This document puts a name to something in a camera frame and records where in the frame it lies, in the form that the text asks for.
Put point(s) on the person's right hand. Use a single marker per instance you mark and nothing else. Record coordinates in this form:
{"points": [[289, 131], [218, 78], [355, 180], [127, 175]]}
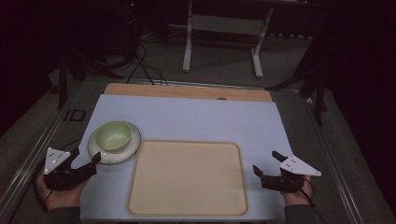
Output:
{"points": [[295, 196]]}

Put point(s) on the light green bowl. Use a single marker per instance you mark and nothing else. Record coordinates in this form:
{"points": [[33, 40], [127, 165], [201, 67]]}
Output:
{"points": [[113, 136]]}

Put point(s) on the white plate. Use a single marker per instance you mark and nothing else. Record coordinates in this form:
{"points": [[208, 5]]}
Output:
{"points": [[129, 151]]}

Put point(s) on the pale blue table mat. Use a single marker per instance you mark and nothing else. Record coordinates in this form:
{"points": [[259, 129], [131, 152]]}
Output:
{"points": [[193, 118]]}

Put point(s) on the person's left hand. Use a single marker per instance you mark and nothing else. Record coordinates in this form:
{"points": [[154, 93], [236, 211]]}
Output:
{"points": [[63, 196]]}

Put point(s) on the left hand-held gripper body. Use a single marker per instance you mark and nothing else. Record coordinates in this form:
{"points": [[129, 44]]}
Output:
{"points": [[62, 179]]}

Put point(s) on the black metal stand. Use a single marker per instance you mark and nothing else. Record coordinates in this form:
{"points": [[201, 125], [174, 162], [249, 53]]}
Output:
{"points": [[319, 93], [63, 84]]}

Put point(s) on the metal floor rail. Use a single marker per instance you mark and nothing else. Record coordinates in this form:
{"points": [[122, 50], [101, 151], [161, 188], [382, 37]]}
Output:
{"points": [[333, 155], [34, 152]]}

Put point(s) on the white desk frame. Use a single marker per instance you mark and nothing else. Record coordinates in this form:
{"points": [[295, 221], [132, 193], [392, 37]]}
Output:
{"points": [[187, 49]]}

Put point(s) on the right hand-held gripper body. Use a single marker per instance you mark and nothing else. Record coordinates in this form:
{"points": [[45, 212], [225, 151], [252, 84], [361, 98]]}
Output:
{"points": [[289, 180]]}

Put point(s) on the beige tray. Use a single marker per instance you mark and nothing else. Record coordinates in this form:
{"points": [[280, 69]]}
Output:
{"points": [[186, 179]]}

